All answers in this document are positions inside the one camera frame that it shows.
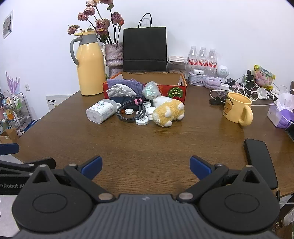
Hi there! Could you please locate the white cable tangle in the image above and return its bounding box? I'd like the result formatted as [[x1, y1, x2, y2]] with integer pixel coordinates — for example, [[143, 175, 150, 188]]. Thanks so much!
[[209, 74, 287, 106]]

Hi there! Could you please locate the white flat box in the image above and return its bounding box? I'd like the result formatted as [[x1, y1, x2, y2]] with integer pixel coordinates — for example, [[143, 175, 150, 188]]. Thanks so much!
[[45, 95, 72, 112]]

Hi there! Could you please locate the dried rose bouquet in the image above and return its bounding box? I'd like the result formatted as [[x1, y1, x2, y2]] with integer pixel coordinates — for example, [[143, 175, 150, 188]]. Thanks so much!
[[67, 0, 125, 44]]

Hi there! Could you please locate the purple fuzzy headband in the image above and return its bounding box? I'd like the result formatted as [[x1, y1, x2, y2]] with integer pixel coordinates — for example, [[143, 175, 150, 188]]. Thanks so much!
[[204, 77, 222, 89]]

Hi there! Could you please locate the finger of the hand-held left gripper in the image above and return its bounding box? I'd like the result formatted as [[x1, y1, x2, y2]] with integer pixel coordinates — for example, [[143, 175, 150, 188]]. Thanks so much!
[[0, 143, 20, 156], [0, 158, 56, 175]]

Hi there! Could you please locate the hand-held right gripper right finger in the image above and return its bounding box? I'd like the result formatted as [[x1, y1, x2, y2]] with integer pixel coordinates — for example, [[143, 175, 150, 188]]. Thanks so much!
[[177, 155, 264, 204]]

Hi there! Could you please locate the white round speaker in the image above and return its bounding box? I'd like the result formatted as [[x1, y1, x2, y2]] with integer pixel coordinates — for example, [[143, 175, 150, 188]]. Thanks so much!
[[216, 65, 230, 80]]

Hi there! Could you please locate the clear storage box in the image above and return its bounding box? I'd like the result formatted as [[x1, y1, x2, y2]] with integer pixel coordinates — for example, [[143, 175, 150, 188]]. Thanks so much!
[[167, 55, 186, 74]]

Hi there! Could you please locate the black paper bag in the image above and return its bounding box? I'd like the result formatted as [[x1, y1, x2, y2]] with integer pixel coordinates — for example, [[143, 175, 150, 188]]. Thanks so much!
[[123, 13, 167, 73]]

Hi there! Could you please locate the wall poster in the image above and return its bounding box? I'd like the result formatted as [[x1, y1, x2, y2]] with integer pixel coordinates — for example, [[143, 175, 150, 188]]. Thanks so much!
[[3, 10, 13, 39]]

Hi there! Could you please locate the iridescent plastic wrap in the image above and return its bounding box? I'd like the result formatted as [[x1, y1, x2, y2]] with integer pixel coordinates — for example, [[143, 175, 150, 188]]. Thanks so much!
[[142, 81, 162, 100]]

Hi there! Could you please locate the pale blue tin box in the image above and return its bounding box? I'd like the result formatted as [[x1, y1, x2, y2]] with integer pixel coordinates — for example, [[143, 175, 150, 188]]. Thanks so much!
[[186, 72, 207, 86]]

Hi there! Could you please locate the brown carton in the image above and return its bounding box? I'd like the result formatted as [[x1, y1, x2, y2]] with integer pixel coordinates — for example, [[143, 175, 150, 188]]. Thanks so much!
[[0, 128, 19, 144]]

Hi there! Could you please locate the yellow thermos jug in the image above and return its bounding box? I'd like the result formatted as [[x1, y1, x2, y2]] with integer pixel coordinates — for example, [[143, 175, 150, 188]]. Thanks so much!
[[70, 31, 107, 96]]

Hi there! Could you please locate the purple wall decoration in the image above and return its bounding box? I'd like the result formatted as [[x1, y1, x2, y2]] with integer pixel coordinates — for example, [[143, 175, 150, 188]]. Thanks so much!
[[6, 71, 21, 94]]

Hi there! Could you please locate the purple cloth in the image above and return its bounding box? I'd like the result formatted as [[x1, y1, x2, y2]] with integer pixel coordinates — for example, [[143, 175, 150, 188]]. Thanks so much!
[[107, 79, 145, 97]]

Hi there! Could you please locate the yellow pink snack packet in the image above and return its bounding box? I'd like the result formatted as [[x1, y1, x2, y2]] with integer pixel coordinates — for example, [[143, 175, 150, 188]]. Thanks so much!
[[253, 65, 276, 90]]

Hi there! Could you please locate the white crumpled paper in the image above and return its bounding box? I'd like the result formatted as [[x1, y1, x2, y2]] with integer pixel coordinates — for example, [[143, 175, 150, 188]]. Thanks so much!
[[106, 84, 138, 98]]

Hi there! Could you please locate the yellow white plush toy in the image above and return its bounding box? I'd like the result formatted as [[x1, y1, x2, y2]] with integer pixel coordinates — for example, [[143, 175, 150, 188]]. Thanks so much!
[[152, 96, 185, 127]]

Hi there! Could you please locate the yellow bear mug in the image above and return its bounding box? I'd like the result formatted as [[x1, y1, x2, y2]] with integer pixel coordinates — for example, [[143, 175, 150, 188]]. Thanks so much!
[[222, 92, 254, 126]]

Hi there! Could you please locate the black phone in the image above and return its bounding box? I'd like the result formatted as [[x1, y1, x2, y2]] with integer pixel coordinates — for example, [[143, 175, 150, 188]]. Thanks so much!
[[243, 138, 278, 190]]

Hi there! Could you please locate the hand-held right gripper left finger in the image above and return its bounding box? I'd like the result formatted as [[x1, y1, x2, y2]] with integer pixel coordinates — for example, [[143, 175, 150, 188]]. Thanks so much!
[[30, 156, 115, 204]]

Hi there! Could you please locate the white wet wipes pack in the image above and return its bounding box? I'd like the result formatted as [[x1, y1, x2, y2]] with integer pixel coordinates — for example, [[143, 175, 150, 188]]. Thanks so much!
[[86, 99, 118, 124]]

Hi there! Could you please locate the navy blue pouch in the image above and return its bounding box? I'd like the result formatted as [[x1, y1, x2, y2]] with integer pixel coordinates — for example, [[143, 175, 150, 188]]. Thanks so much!
[[110, 96, 138, 104]]

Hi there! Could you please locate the grey braided cable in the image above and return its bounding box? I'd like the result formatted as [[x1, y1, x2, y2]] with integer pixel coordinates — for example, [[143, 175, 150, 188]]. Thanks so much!
[[117, 99, 147, 123]]

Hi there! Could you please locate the black hair clip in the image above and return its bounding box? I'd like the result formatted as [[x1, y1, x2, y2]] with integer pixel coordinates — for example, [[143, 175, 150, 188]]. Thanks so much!
[[209, 95, 228, 106]]

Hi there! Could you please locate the metal storage rack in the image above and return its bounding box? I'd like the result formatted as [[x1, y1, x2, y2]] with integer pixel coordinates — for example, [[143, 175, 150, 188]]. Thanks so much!
[[0, 92, 34, 136]]

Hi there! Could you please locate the red cardboard box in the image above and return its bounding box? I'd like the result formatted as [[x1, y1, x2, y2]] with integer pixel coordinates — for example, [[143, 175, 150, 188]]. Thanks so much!
[[102, 72, 187, 103]]

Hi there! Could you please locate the purple tissue pack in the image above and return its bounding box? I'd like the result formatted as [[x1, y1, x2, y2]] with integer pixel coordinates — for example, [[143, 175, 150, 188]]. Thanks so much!
[[267, 92, 294, 129]]

